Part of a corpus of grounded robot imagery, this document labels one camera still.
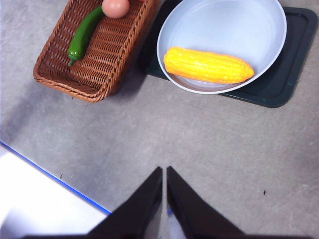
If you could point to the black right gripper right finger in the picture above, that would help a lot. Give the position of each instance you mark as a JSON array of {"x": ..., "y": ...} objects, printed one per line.
[{"x": 192, "y": 214}]

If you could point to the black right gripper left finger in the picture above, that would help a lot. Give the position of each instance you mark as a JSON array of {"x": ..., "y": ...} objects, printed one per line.
[{"x": 139, "y": 214}]

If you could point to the yellow corn cob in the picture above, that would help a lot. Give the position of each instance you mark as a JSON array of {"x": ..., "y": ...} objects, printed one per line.
[{"x": 207, "y": 66}]

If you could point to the blue round plate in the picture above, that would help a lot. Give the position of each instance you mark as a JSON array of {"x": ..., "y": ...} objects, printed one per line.
[{"x": 224, "y": 27}]

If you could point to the brown wicker basket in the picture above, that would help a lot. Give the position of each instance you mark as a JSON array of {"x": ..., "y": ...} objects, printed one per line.
[{"x": 107, "y": 57}]

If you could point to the white panel with blue edge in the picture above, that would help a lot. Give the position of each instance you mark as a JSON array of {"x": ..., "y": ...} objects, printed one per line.
[{"x": 37, "y": 199}]

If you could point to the black rectangular tray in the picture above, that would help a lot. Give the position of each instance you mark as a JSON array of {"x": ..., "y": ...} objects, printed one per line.
[{"x": 294, "y": 62}]

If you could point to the green chili pepper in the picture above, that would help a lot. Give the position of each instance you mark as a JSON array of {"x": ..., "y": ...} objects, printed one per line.
[{"x": 83, "y": 37}]

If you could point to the pale pink egg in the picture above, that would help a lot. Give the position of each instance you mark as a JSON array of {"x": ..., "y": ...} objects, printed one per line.
[{"x": 115, "y": 7}]

